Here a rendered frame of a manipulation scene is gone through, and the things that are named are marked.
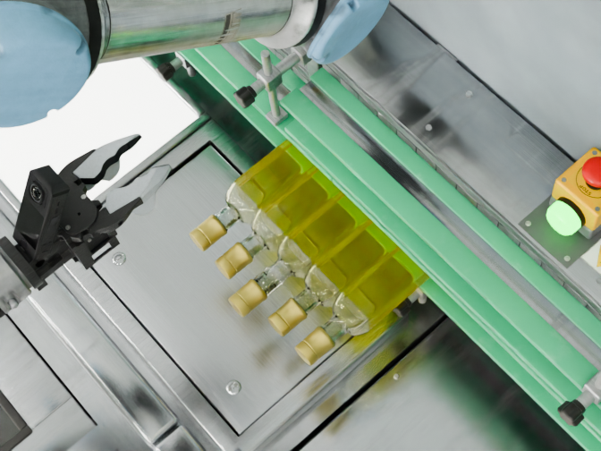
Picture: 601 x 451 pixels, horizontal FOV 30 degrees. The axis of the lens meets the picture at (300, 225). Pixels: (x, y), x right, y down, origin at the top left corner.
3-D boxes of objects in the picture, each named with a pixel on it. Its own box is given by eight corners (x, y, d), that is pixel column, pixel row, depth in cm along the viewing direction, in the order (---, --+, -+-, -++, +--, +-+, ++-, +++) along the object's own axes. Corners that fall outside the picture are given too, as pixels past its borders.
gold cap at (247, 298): (252, 284, 160) (228, 303, 159) (249, 275, 157) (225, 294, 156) (268, 302, 159) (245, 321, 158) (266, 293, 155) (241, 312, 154)
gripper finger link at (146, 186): (176, 182, 138) (108, 217, 137) (166, 159, 133) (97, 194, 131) (187, 202, 137) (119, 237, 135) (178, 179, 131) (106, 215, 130)
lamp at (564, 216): (555, 207, 141) (538, 222, 140) (560, 191, 137) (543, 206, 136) (582, 230, 139) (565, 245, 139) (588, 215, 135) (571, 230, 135)
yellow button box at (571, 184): (588, 169, 144) (547, 205, 143) (596, 140, 137) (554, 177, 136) (629, 204, 142) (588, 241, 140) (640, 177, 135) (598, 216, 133)
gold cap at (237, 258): (239, 248, 163) (215, 267, 162) (235, 237, 160) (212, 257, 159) (254, 264, 161) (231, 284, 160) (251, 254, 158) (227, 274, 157)
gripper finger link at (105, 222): (132, 183, 134) (67, 216, 132) (130, 176, 132) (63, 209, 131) (149, 214, 132) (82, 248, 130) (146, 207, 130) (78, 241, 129)
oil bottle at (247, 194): (329, 123, 171) (223, 209, 166) (327, 103, 166) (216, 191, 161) (354, 146, 169) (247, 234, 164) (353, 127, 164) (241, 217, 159)
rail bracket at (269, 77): (306, 82, 166) (241, 133, 164) (297, 15, 151) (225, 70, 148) (319, 95, 165) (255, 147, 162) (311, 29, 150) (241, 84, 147)
